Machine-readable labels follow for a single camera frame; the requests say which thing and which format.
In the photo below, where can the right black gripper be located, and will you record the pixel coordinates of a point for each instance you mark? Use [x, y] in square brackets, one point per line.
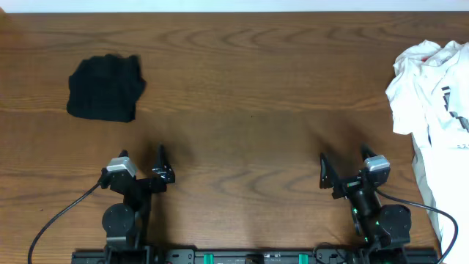
[328, 182]

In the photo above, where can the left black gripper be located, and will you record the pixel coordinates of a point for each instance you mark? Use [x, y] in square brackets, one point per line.
[145, 183]

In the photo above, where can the white robot print t-shirt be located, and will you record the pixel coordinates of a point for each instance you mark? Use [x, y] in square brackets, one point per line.
[429, 94]

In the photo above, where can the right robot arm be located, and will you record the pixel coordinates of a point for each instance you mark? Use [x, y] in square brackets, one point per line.
[384, 227]

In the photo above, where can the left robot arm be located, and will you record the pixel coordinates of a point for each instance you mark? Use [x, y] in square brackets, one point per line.
[126, 223]

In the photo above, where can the folded black cloth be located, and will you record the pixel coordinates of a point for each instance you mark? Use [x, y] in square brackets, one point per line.
[106, 88]

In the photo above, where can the plain white t-shirt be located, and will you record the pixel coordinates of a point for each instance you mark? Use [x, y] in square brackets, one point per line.
[441, 170]

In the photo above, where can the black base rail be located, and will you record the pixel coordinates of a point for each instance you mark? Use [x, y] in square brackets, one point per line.
[326, 255]

